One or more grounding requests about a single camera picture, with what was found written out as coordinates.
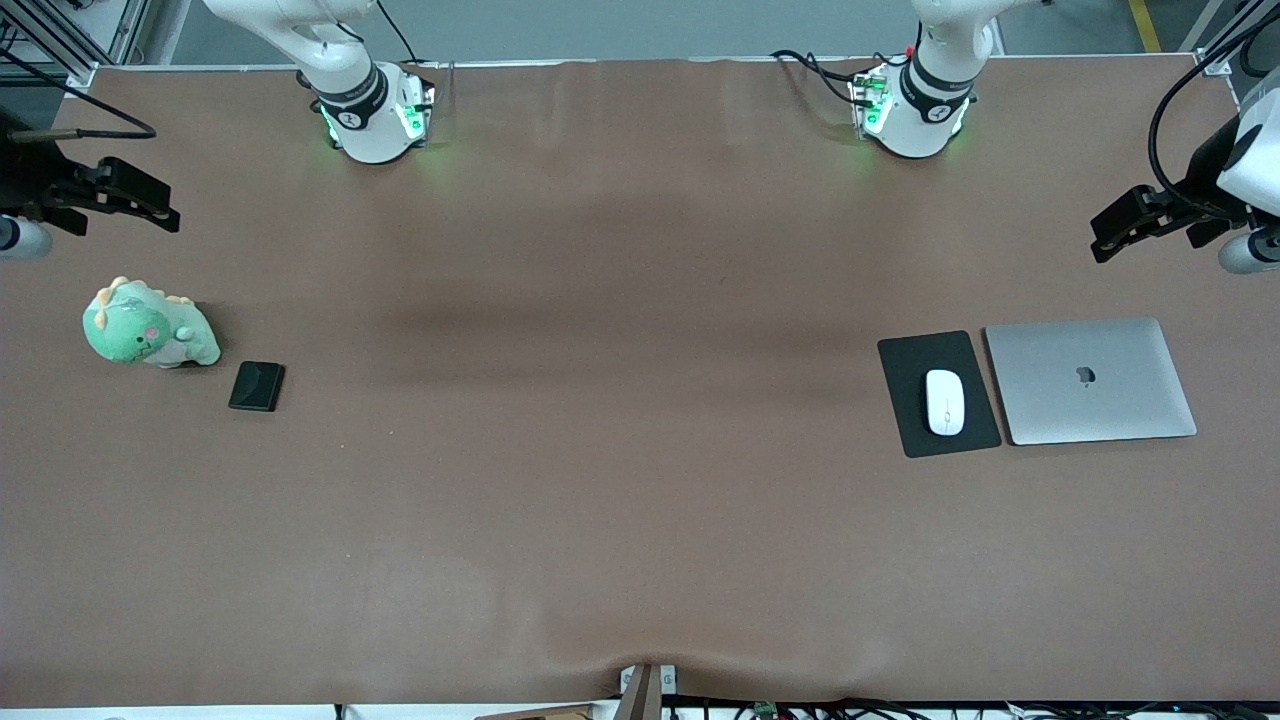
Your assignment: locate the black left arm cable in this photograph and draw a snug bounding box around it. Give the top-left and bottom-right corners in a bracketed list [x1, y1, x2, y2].
[1147, 5, 1280, 201]

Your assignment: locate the black base power cable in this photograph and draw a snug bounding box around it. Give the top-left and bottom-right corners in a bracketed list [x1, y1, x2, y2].
[770, 48, 871, 106]

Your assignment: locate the green dinosaur plush toy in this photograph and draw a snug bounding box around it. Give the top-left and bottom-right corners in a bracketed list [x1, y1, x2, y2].
[82, 277, 223, 369]

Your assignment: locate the brown table cover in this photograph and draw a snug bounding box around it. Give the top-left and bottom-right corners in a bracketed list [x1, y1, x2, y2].
[0, 55, 1280, 706]

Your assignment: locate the aluminium frame profile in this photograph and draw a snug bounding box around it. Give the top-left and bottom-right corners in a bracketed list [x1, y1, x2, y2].
[0, 0, 153, 96]
[1185, 0, 1280, 76]

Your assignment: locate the grey metal bracket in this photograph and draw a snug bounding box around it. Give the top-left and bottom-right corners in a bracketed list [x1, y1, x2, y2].
[618, 663, 679, 720]

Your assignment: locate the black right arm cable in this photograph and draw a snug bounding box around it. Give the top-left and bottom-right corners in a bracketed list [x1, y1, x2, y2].
[0, 50, 158, 141]

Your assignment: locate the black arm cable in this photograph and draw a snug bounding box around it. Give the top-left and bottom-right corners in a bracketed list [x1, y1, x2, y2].
[1147, 5, 1280, 201]
[0, 50, 158, 141]

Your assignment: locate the silver closed laptop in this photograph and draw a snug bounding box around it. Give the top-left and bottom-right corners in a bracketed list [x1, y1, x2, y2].
[984, 318, 1198, 446]

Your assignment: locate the small black square phone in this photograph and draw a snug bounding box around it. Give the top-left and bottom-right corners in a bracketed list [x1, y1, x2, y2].
[228, 361, 287, 413]

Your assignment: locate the black mouse pad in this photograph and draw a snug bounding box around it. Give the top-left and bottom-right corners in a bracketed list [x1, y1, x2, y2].
[877, 330, 1002, 459]

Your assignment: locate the white computer mouse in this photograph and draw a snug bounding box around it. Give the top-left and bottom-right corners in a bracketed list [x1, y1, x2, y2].
[925, 369, 966, 437]

